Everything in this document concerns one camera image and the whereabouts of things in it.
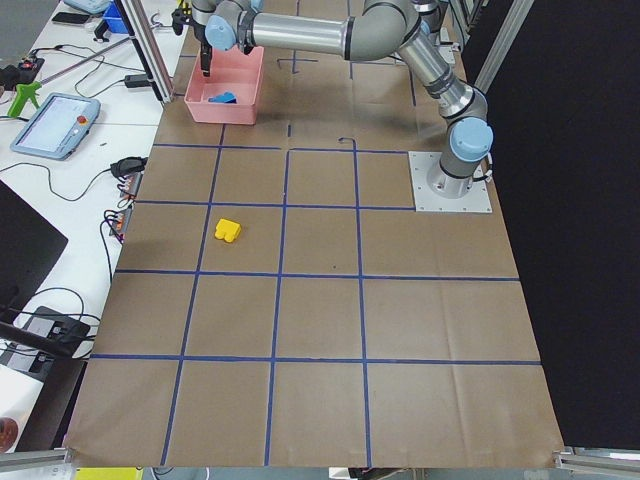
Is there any black monitor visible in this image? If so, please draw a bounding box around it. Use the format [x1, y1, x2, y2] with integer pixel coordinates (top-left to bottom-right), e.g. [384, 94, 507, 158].
[0, 182, 68, 323]

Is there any aluminium frame post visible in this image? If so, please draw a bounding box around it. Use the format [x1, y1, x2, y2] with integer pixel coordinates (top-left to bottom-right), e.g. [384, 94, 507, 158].
[116, 0, 174, 104]

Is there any yellow toy block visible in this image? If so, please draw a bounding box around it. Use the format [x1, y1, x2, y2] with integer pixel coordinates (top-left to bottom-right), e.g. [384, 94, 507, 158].
[214, 218, 242, 243]

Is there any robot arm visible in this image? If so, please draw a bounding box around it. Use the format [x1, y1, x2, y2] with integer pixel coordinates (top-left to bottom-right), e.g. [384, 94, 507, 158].
[172, 1, 494, 199]

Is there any pink plastic box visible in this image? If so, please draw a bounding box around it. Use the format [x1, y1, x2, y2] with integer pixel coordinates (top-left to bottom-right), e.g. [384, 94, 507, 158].
[184, 47, 264, 125]

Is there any grabber reach tool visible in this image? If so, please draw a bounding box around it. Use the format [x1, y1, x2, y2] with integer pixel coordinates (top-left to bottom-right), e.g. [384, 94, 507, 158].
[5, 37, 132, 119]

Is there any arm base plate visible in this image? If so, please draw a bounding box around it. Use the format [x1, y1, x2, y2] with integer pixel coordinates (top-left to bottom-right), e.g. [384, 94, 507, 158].
[408, 151, 493, 214]

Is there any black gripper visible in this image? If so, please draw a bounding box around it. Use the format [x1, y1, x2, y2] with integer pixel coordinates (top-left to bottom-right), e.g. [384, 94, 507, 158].
[172, 0, 212, 77]

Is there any black power adapter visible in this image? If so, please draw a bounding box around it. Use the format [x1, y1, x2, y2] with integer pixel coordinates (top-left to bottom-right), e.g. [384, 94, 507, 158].
[123, 74, 150, 89]

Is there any blue plastic bin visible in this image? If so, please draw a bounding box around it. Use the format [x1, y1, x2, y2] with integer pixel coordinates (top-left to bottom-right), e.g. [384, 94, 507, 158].
[94, 1, 128, 38]

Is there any teach pendant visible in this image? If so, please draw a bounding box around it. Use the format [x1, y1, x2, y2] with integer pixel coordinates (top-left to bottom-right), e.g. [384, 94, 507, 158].
[10, 93, 101, 160]

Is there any blue toy block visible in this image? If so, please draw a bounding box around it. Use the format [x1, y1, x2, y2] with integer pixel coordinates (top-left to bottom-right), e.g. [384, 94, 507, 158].
[208, 91, 238, 104]

